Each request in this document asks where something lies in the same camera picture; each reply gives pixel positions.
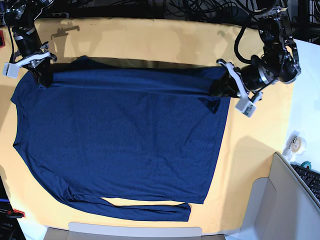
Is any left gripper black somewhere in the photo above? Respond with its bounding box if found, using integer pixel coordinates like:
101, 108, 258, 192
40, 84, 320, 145
209, 58, 275, 99

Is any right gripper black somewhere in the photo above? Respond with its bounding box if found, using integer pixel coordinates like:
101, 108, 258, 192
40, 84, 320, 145
19, 42, 58, 88

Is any navy blue long-sleeve shirt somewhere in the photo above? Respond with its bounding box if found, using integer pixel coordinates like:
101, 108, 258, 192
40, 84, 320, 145
11, 58, 230, 222

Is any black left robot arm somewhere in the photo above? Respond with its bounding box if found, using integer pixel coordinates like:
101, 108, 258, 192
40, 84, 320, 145
210, 0, 301, 102

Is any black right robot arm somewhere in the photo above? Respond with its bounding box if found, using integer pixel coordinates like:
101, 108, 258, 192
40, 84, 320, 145
0, 0, 57, 88

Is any red clamp top left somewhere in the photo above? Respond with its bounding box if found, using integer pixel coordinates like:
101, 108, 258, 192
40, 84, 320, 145
0, 30, 6, 48

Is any red clamp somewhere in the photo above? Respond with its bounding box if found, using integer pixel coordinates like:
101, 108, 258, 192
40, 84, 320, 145
6, 209, 26, 219
0, 30, 6, 48

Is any yellow table cloth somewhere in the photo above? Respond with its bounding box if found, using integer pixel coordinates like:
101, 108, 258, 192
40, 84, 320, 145
0, 18, 294, 240

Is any clear tape dispenser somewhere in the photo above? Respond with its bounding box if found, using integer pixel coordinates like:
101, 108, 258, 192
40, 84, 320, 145
282, 130, 307, 162

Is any green tape roll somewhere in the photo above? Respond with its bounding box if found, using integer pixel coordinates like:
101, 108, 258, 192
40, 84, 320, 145
300, 161, 312, 170

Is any black keyboard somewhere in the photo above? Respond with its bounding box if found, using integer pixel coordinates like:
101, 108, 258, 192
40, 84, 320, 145
291, 164, 320, 201

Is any grey cardboard box right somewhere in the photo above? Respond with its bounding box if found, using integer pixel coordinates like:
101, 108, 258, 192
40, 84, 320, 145
238, 153, 320, 240

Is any grey cardboard box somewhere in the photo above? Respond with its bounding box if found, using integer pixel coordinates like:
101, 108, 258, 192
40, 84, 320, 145
44, 222, 225, 240
238, 153, 320, 240

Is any red clamp bottom left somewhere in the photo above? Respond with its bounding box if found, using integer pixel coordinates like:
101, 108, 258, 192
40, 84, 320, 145
6, 209, 26, 219

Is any grey cardboard box bottom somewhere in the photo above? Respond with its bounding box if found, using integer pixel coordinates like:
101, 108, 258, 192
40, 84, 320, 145
44, 222, 225, 240

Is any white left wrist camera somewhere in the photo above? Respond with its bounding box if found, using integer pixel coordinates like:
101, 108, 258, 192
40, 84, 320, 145
235, 98, 257, 118

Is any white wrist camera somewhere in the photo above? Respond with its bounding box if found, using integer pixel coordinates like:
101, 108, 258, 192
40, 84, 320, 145
2, 62, 20, 79
235, 98, 257, 118

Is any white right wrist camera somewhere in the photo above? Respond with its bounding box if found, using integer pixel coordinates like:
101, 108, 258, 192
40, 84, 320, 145
2, 62, 20, 79

